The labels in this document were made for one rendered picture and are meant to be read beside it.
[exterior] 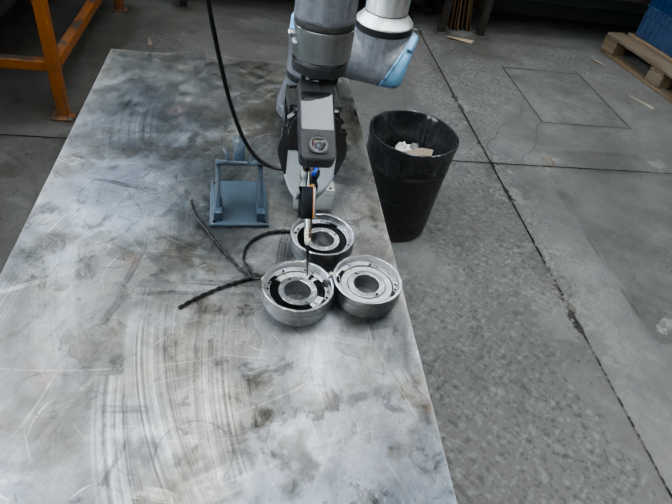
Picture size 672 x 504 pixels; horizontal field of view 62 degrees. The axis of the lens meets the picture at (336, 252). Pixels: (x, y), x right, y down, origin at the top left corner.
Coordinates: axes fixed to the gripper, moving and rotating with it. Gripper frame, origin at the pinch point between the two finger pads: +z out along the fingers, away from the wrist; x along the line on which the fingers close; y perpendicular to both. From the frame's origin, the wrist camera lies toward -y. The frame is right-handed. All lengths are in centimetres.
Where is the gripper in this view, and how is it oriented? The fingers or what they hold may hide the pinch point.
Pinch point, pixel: (306, 194)
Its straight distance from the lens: 82.8
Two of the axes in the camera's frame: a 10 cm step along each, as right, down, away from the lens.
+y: -1.5, -6.8, 7.2
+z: -1.3, 7.4, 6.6
